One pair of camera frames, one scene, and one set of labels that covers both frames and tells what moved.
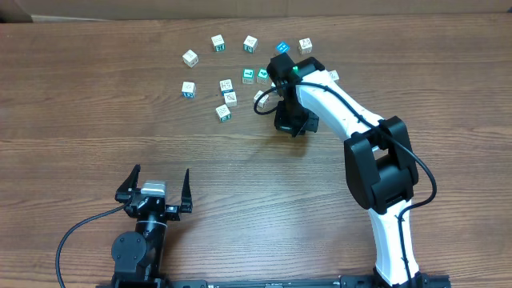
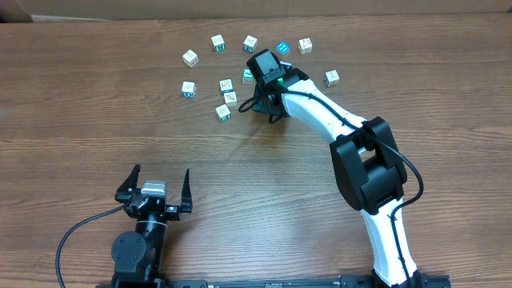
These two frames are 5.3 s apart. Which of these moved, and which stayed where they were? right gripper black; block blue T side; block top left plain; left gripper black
Moved: right gripper black
Stayed: block top left plain; left gripper black; block blue T side
